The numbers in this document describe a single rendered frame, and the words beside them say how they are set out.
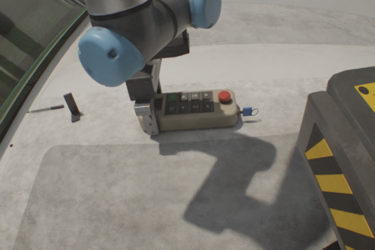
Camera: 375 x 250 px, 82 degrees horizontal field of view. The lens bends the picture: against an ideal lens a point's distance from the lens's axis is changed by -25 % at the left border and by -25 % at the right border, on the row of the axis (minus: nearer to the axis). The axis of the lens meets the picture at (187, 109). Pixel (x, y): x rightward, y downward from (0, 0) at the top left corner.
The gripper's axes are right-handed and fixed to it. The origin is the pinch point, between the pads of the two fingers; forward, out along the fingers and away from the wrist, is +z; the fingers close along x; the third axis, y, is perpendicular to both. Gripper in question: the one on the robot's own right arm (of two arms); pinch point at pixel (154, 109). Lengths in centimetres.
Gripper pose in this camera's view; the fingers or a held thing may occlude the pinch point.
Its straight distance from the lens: 61.1
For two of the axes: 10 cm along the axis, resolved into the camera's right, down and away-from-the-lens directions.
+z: 1.0, 7.3, 6.8
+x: -0.1, 6.8, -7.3
